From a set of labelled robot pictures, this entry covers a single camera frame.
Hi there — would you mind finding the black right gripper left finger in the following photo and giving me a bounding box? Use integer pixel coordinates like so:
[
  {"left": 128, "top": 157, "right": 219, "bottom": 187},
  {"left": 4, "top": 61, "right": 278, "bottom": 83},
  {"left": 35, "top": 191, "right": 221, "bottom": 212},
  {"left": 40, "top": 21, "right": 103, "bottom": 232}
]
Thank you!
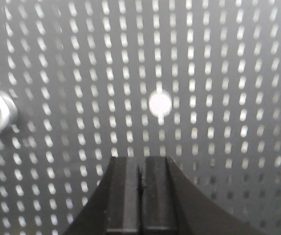
[{"left": 65, "top": 157, "right": 141, "bottom": 235}]

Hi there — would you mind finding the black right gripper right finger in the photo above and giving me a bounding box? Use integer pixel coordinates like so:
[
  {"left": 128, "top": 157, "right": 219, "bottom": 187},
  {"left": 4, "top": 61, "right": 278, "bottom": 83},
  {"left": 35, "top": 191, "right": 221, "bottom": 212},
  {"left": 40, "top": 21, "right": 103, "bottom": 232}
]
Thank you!
[{"left": 141, "top": 156, "right": 262, "bottom": 235}]

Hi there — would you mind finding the black perforated pegboard panel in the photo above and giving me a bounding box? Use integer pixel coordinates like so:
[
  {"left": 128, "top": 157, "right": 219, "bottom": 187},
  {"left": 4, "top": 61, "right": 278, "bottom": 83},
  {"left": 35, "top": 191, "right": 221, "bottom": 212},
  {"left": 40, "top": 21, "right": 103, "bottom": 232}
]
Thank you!
[{"left": 0, "top": 0, "right": 281, "bottom": 235}]

